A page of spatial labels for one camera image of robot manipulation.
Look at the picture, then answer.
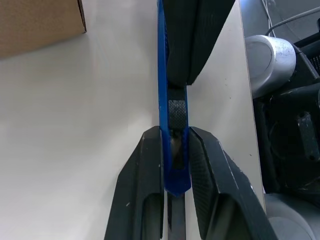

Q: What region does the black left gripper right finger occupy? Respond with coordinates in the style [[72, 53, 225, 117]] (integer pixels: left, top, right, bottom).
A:
[[188, 126, 278, 240]]

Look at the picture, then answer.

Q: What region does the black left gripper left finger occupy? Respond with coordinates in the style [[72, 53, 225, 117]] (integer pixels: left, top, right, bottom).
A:
[[103, 125, 166, 240]]

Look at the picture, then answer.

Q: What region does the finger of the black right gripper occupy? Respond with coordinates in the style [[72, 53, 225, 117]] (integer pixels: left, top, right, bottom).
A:
[[162, 0, 237, 88]]

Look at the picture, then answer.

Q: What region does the blue utility cutter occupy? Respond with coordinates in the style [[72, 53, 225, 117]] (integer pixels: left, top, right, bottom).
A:
[[156, 0, 193, 240]]

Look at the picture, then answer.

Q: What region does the brown cardboard box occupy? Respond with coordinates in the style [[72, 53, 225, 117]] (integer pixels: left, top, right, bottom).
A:
[[0, 0, 88, 60]]

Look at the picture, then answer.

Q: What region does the grey rounded robot shell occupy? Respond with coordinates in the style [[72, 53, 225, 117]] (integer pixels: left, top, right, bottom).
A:
[[263, 192, 320, 240]]

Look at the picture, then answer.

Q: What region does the silver robot body joint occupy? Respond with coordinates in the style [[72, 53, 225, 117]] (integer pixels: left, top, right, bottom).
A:
[[244, 34, 298, 99]]

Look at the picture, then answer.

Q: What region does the black robot body frame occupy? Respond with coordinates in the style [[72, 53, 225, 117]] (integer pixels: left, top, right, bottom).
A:
[[252, 29, 320, 195]]

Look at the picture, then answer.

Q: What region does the grey thin cable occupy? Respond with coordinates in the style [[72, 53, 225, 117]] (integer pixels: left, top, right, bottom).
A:
[[262, 0, 320, 36]]

